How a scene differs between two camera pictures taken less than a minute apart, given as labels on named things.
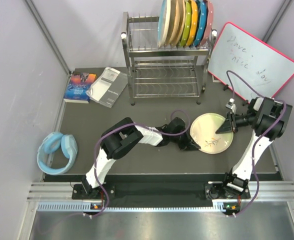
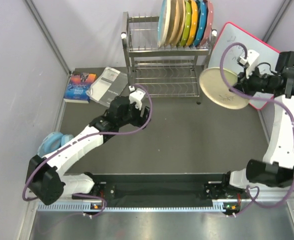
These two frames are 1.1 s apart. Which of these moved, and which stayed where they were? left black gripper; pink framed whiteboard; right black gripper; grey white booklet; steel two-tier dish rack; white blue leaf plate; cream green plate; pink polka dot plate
Moved: cream green plate; left black gripper; right black gripper
Stayed: white blue leaf plate; steel two-tier dish rack; pink framed whiteboard; pink polka dot plate; grey white booklet
